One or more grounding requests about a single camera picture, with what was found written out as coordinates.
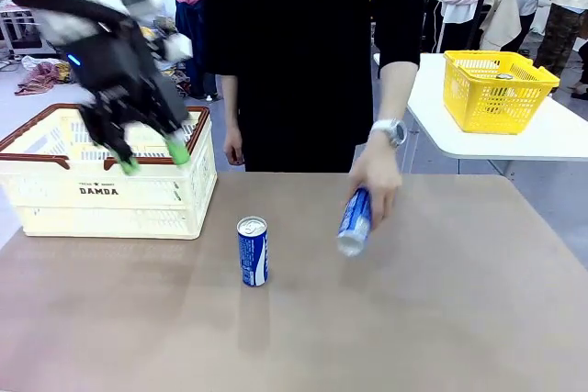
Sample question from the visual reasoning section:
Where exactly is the person's right forearm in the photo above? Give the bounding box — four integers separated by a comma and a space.
220, 73, 243, 134

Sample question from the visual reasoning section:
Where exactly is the person's left forearm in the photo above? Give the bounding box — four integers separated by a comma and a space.
379, 60, 419, 129

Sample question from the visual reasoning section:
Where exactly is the yellow plastic basket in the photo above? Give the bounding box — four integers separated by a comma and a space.
442, 50, 561, 135

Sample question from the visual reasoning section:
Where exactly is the red patterned cloth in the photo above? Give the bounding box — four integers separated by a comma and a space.
16, 60, 70, 97

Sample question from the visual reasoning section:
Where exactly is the person's right hand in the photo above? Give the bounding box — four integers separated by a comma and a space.
222, 128, 245, 166

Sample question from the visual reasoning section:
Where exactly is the white wristwatch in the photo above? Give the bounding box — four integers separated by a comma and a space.
369, 118, 409, 149

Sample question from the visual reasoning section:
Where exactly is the person in black dress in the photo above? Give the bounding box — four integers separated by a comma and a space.
203, 0, 426, 174

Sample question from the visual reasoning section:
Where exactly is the person's left hand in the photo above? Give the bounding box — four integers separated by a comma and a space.
347, 134, 403, 232

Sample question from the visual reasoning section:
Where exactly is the grey workbench table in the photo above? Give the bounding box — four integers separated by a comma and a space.
0, 4, 51, 56

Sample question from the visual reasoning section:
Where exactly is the pile of colourful clothes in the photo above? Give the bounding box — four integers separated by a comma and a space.
140, 17, 206, 99

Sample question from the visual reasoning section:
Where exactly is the white side table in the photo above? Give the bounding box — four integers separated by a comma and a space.
372, 52, 588, 177

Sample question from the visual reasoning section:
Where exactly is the cream basket with brown rim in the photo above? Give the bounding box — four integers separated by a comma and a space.
0, 104, 219, 241

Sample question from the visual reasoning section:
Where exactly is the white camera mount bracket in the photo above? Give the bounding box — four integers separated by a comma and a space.
160, 33, 194, 62

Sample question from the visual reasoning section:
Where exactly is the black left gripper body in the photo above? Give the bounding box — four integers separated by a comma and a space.
52, 19, 160, 99

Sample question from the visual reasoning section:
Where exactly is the blue soda can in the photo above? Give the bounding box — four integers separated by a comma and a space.
336, 186, 373, 259
236, 216, 269, 288

